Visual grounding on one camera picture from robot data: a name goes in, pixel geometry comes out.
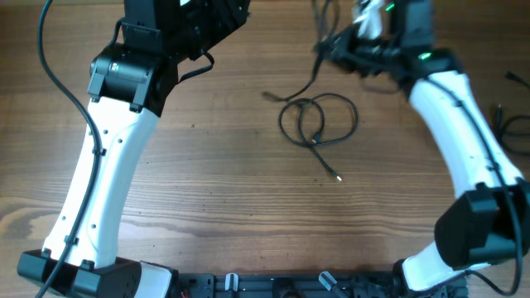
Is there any thin black micro USB cable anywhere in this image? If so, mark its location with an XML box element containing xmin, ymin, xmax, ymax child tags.
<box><xmin>261</xmin><ymin>0</ymin><xmax>340</xmax><ymax>103</ymax></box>

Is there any black cable with USB plug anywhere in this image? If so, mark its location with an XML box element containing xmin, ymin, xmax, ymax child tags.
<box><xmin>492</xmin><ymin>70</ymin><xmax>530</xmax><ymax>157</ymax></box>

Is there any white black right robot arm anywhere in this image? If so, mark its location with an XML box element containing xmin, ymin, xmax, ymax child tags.
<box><xmin>313</xmin><ymin>1</ymin><xmax>529</xmax><ymax>297</ymax></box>

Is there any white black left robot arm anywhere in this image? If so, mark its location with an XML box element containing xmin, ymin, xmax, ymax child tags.
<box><xmin>17</xmin><ymin>0</ymin><xmax>249</xmax><ymax>297</ymax></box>

